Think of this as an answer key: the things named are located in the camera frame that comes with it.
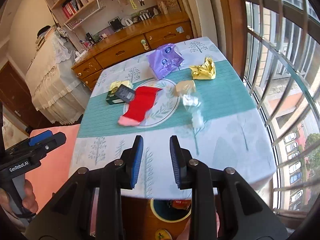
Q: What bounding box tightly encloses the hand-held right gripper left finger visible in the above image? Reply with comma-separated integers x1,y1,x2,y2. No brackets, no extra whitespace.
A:
27,135,144,240

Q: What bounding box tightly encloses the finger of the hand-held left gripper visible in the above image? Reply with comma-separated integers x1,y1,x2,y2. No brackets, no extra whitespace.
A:
30,132,67,159
28,130,54,147

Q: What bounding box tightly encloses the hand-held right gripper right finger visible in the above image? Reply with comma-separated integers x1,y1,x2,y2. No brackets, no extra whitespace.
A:
169,135,288,240

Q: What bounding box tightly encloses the red pink juice carton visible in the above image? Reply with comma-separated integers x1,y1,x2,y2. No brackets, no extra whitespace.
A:
171,199,192,210

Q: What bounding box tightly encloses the dark blue bin cream rim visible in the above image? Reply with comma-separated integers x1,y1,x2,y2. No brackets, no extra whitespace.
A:
150,197,193,222

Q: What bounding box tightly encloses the green chocolate box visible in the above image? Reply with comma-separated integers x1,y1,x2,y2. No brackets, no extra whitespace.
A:
107,81,133,105

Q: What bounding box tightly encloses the person's left hand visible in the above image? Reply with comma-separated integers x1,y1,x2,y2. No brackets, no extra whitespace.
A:
0,180,39,217

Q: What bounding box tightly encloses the clear plastic bag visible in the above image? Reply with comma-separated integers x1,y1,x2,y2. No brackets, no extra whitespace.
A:
182,94,204,128

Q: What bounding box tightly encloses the dark wooden door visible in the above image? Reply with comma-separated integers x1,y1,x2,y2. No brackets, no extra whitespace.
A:
0,61,50,137

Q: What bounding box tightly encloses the white lace cover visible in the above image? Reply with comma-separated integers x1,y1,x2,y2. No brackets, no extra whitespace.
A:
25,31,92,125

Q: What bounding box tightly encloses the tree print tablecloth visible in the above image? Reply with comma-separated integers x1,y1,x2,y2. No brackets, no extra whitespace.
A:
69,37,277,200

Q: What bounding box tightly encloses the red and pink wrapper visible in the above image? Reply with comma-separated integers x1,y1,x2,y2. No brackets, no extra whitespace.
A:
118,86,163,127

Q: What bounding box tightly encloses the person's right leg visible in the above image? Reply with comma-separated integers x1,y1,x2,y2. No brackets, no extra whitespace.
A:
179,219,220,240

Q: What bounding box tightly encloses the small black box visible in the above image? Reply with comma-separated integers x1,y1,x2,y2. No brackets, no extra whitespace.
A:
114,84,136,103

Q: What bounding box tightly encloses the yellow slipper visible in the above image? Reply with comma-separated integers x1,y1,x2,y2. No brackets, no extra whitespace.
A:
155,229,173,240

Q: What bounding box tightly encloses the white power strip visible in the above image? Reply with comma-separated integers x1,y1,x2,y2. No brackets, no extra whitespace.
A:
74,50,87,63

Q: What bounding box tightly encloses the yellow crumpled paper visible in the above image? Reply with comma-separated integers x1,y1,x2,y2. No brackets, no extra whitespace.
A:
189,57,216,80

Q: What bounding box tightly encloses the purple cardboard box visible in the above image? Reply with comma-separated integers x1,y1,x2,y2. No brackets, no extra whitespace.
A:
147,44,184,80

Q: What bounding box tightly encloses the black hat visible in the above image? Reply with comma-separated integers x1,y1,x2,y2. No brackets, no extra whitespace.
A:
37,26,52,39

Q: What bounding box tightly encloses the wooden dresser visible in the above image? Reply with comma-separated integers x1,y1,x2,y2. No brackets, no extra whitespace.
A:
71,12,194,92

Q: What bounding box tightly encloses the row of red books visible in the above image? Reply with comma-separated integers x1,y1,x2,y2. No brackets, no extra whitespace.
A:
62,0,83,19

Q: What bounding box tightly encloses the barred window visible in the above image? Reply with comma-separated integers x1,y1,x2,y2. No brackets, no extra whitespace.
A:
241,0,320,220

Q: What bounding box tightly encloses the beige curtain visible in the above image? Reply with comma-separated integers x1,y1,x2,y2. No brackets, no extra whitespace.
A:
186,0,227,53

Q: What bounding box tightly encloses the tan bag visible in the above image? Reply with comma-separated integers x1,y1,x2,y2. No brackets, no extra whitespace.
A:
156,0,179,14

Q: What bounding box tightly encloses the black photo frame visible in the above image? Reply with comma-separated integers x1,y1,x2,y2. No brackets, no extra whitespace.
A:
108,17,122,32

